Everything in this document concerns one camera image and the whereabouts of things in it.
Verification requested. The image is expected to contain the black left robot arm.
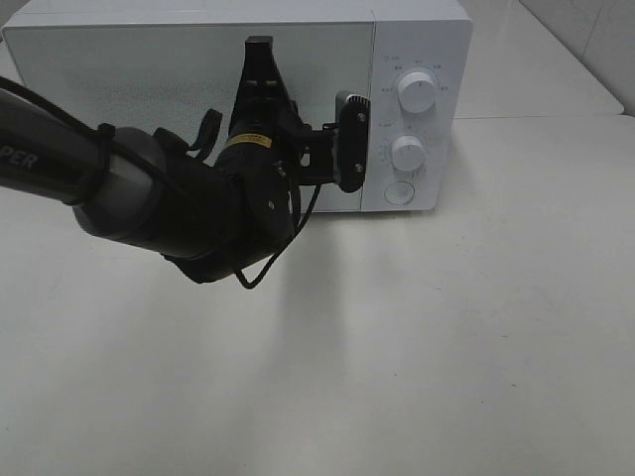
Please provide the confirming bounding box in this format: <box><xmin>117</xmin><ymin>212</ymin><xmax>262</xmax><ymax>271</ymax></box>
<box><xmin>1</xmin><ymin>37</ymin><xmax>338</xmax><ymax>289</ymax></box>

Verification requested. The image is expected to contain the white microwave door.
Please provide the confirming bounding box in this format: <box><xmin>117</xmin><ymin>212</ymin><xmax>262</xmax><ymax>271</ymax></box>
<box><xmin>3</xmin><ymin>14</ymin><xmax>375</xmax><ymax>142</ymax></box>

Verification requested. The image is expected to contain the round door release button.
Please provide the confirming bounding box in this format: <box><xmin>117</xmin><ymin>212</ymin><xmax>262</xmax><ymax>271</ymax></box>
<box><xmin>384</xmin><ymin>181</ymin><xmax>416</xmax><ymax>205</ymax></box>

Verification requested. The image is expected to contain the white adjacent table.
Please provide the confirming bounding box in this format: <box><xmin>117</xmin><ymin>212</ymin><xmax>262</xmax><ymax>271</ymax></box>
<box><xmin>455</xmin><ymin>1</ymin><xmax>624</xmax><ymax>119</ymax></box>

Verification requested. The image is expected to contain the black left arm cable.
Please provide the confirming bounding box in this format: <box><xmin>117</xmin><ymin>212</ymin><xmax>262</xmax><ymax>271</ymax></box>
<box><xmin>0</xmin><ymin>73</ymin><xmax>322</xmax><ymax>291</ymax></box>

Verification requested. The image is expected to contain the white microwave knob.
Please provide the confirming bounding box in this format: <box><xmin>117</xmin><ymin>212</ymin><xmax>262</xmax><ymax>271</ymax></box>
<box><xmin>397</xmin><ymin>68</ymin><xmax>439</xmax><ymax>114</ymax></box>
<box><xmin>391</xmin><ymin>135</ymin><xmax>426</xmax><ymax>173</ymax></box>

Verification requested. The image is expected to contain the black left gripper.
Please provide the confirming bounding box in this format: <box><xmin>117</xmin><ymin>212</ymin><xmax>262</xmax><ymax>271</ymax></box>
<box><xmin>225</xmin><ymin>36</ymin><xmax>339</xmax><ymax>185</ymax></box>

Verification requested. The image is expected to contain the white microwave oven body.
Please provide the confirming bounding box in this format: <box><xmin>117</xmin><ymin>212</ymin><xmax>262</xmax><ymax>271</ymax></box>
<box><xmin>1</xmin><ymin>1</ymin><xmax>472</xmax><ymax>212</ymax></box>

